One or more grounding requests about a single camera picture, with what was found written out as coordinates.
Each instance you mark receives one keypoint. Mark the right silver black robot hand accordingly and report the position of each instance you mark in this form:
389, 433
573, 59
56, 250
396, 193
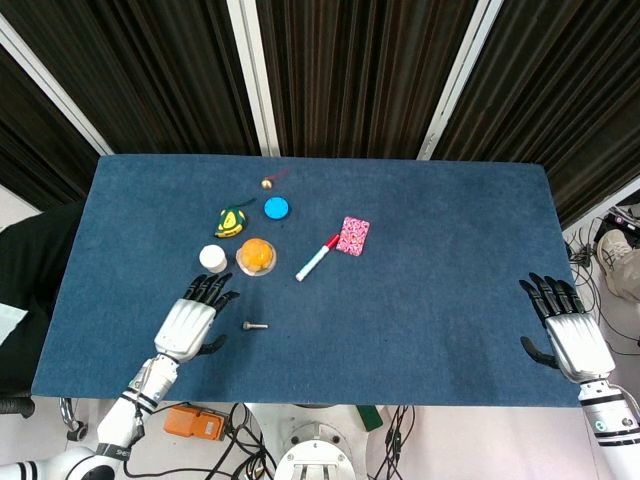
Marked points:
575, 345

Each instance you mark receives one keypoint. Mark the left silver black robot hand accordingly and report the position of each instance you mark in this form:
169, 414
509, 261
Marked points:
185, 324

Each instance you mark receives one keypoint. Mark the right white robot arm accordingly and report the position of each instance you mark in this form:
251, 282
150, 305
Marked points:
611, 425

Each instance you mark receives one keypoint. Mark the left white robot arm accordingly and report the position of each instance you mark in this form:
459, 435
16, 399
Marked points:
120, 425

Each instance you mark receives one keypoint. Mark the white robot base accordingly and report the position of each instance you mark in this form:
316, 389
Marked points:
315, 445

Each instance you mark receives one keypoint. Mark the small grey screw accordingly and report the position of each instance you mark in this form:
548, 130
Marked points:
255, 326

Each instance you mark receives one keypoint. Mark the white round jar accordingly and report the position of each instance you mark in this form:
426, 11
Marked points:
213, 258

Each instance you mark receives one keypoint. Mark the beige sneaker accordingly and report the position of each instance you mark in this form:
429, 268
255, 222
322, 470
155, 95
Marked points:
618, 262

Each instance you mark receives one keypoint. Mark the orange fruit jelly cup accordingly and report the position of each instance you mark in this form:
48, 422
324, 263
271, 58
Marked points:
257, 256

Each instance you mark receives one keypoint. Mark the orange power box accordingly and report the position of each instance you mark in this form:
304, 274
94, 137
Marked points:
195, 424

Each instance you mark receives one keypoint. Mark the green yellow tape measure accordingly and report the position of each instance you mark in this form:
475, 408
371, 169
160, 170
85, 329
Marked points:
231, 220

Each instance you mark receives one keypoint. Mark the blue table cloth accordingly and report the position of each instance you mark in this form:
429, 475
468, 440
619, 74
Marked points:
320, 280

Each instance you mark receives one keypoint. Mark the blue round disc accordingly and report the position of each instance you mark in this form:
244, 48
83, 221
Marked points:
276, 208

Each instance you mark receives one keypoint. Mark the red capped white marker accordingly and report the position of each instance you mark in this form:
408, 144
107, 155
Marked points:
317, 257

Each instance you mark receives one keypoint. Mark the chrome chair leg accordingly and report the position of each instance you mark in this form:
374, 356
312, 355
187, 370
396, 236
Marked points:
70, 420

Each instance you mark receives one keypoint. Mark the black clothed person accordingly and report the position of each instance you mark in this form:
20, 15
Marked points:
35, 295

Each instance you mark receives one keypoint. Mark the small gold spinning top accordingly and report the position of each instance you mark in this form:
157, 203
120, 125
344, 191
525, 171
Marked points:
267, 183

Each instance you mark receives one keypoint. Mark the green flat object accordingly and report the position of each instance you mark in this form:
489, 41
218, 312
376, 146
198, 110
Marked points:
371, 417

